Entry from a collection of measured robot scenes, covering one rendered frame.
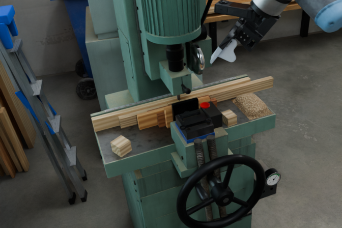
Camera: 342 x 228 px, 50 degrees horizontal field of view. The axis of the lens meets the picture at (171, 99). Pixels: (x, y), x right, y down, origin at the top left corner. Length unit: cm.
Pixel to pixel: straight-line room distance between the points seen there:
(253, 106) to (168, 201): 45
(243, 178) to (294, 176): 99
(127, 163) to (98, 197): 117
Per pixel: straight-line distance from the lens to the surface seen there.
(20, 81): 185
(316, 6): 89
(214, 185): 113
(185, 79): 119
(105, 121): 126
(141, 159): 116
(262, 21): 101
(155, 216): 136
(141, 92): 143
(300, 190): 230
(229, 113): 123
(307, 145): 261
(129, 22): 130
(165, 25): 107
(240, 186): 144
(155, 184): 125
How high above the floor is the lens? 164
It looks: 33 degrees down
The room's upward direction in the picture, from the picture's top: 6 degrees counter-clockwise
